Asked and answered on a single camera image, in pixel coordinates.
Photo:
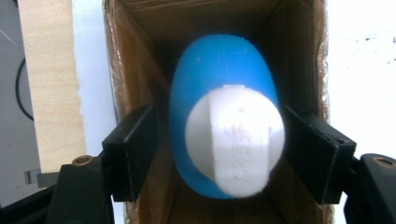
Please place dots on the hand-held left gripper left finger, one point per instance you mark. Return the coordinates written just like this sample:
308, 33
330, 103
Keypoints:
130, 152

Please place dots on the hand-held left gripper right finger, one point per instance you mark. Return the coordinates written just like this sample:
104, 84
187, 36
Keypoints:
317, 155

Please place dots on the blue bottle with white cap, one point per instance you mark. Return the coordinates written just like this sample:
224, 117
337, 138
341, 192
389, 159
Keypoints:
224, 102

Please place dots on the blue cardboard box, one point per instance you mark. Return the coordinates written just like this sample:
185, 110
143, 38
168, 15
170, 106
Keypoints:
140, 46

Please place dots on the white table sheet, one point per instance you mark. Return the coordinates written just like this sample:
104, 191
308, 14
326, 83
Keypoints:
361, 77

